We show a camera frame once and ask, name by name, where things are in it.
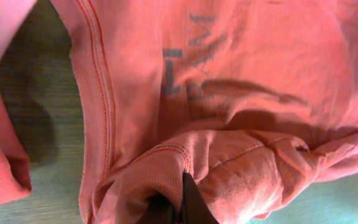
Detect orange-red printed t-shirt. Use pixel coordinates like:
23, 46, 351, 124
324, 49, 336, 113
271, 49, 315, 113
53, 0, 358, 223

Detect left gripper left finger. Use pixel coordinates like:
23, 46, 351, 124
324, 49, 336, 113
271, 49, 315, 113
137, 194, 175, 224

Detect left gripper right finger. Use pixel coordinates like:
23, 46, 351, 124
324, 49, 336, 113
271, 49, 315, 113
181, 173, 218, 224

